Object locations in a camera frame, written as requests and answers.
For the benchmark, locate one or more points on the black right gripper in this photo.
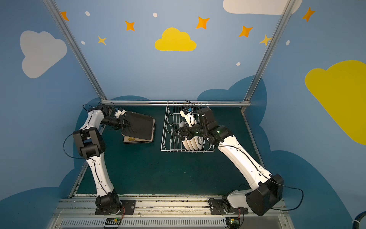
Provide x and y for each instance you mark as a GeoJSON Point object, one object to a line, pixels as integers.
{"type": "Point", "coordinates": [183, 131]}

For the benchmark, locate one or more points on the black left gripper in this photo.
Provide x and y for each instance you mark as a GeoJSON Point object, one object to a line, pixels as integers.
{"type": "Point", "coordinates": [121, 122]}

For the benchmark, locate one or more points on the white round plate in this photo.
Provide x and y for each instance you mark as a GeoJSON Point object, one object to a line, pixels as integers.
{"type": "Point", "coordinates": [185, 142]}
{"type": "Point", "coordinates": [189, 145]}
{"type": "Point", "coordinates": [195, 143]}
{"type": "Point", "coordinates": [200, 143]}

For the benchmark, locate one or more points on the square floral plate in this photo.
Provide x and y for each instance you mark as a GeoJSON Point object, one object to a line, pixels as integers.
{"type": "Point", "coordinates": [143, 126]}
{"type": "Point", "coordinates": [128, 138]}
{"type": "Point", "coordinates": [137, 142]}

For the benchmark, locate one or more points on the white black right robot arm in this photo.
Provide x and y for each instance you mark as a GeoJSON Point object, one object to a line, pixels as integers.
{"type": "Point", "coordinates": [265, 190]}

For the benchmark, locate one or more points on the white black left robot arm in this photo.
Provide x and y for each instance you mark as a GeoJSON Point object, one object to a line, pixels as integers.
{"type": "Point", "coordinates": [91, 147]}

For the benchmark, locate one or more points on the left small circuit board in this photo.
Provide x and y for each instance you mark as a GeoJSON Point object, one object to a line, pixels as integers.
{"type": "Point", "coordinates": [112, 223]}

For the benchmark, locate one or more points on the small circuit board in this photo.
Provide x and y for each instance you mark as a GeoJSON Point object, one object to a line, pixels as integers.
{"type": "Point", "coordinates": [112, 223]}
{"type": "Point", "coordinates": [232, 223]}

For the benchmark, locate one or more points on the right small circuit board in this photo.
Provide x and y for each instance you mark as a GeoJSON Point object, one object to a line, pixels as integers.
{"type": "Point", "coordinates": [232, 223]}

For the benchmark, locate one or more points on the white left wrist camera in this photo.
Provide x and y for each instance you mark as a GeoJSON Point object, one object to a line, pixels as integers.
{"type": "Point", "coordinates": [118, 112]}

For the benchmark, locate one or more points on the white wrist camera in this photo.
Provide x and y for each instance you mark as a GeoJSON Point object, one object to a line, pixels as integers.
{"type": "Point", "coordinates": [118, 112]}
{"type": "Point", "coordinates": [188, 115]}

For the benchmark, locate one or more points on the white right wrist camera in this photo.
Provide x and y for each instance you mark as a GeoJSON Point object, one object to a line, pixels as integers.
{"type": "Point", "coordinates": [188, 115]}

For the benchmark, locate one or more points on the white wire dish rack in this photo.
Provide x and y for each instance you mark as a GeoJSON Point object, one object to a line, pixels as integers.
{"type": "Point", "coordinates": [170, 143]}

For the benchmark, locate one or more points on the aluminium frame back bar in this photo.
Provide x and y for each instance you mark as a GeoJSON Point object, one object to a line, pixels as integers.
{"type": "Point", "coordinates": [171, 103]}

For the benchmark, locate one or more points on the aluminium frame left post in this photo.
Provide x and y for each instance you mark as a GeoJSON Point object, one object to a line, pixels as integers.
{"type": "Point", "coordinates": [62, 25]}

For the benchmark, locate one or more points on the aluminium frame post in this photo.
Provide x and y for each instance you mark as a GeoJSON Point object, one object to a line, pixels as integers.
{"type": "Point", "coordinates": [279, 29]}
{"type": "Point", "coordinates": [62, 25]}

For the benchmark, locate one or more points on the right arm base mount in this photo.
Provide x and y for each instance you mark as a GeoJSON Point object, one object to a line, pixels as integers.
{"type": "Point", "coordinates": [223, 207]}

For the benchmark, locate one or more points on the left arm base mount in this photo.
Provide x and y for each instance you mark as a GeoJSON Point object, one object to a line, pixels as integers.
{"type": "Point", "coordinates": [127, 208]}

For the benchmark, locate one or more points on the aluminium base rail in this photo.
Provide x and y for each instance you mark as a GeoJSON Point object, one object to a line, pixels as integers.
{"type": "Point", "coordinates": [161, 212]}

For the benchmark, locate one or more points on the aluminium frame right post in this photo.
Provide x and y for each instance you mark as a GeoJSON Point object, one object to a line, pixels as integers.
{"type": "Point", "coordinates": [279, 29]}

